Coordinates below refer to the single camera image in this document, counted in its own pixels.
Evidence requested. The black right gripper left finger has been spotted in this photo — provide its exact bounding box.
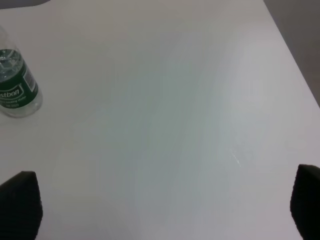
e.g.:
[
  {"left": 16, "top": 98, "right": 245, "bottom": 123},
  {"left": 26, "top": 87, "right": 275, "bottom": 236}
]
[{"left": 0, "top": 171, "right": 43, "bottom": 240}]

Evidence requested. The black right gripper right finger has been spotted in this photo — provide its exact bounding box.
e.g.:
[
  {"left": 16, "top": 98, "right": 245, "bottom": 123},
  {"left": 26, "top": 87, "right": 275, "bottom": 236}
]
[{"left": 290, "top": 164, "right": 320, "bottom": 240}]

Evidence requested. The clear bottle green label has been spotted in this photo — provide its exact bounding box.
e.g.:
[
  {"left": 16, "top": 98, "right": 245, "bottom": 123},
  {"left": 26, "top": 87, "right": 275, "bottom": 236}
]
[{"left": 0, "top": 27, "right": 43, "bottom": 118}]

